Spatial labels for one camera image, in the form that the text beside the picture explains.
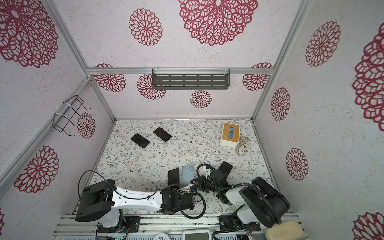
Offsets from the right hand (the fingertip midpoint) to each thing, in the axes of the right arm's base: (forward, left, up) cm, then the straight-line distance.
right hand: (190, 180), depth 84 cm
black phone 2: (+28, +36, 0) cm, 45 cm away
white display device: (-25, -4, 0) cm, 25 cm away
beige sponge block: (-22, -45, -2) cm, 50 cm away
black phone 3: (+37, +23, -5) cm, 44 cm away
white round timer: (-26, +12, -1) cm, 29 cm away
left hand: (-4, +8, 0) cm, 9 cm away
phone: (+5, +2, -4) cm, 7 cm away
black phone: (+12, -22, -9) cm, 27 cm away
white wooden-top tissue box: (+36, -28, -3) cm, 46 cm away
